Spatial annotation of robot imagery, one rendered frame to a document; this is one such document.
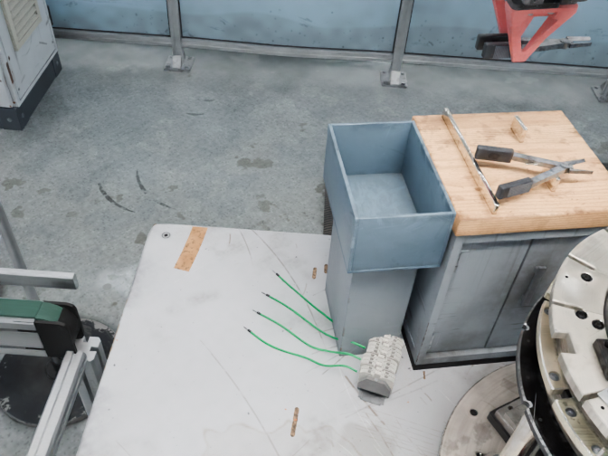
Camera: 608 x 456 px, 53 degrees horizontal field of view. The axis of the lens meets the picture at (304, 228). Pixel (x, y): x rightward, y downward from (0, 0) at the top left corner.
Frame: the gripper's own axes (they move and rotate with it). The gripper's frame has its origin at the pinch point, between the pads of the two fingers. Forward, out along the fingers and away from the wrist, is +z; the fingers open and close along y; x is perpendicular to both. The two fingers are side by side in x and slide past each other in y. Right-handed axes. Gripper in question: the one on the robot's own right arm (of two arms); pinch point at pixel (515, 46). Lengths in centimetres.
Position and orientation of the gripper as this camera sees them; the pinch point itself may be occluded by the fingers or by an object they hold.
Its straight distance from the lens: 72.5
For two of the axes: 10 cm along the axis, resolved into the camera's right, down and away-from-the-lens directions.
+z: -0.1, 6.6, 7.5
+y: 1.3, 7.5, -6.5
